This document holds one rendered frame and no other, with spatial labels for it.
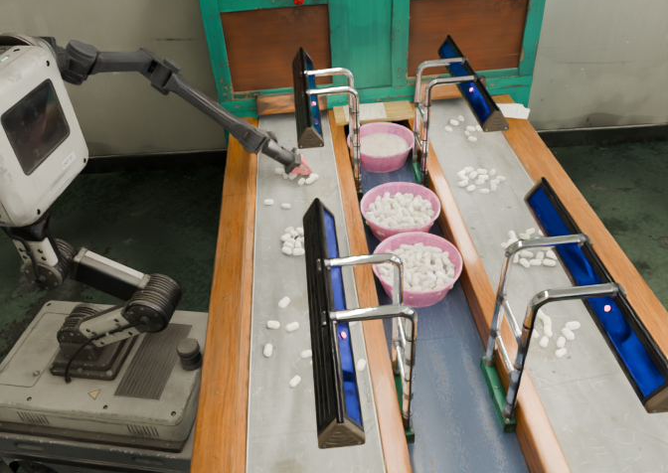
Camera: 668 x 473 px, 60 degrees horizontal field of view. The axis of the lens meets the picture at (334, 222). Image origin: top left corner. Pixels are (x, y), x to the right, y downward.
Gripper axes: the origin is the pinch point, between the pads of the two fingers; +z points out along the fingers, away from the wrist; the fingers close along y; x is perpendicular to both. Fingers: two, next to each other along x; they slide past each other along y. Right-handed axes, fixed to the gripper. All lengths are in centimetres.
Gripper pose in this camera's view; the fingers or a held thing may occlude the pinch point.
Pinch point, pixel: (309, 171)
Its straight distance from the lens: 214.4
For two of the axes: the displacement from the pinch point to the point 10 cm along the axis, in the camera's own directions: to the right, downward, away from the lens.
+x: -6.1, 6.6, 4.5
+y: -0.8, -6.1, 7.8
